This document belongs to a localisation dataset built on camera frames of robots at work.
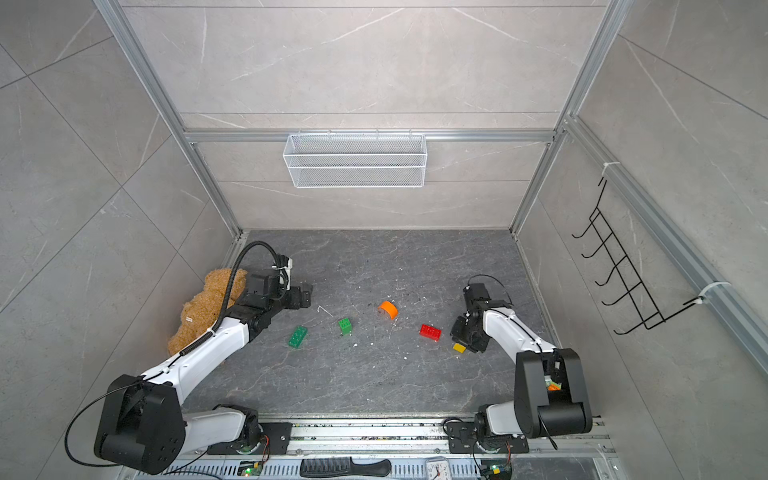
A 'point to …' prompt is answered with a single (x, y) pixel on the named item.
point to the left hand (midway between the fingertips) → (299, 282)
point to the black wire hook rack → (636, 297)
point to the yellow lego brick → (459, 347)
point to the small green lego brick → (345, 326)
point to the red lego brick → (431, 332)
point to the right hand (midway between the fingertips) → (463, 340)
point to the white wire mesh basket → (356, 161)
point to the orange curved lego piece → (391, 309)
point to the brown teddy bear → (201, 313)
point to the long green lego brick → (298, 336)
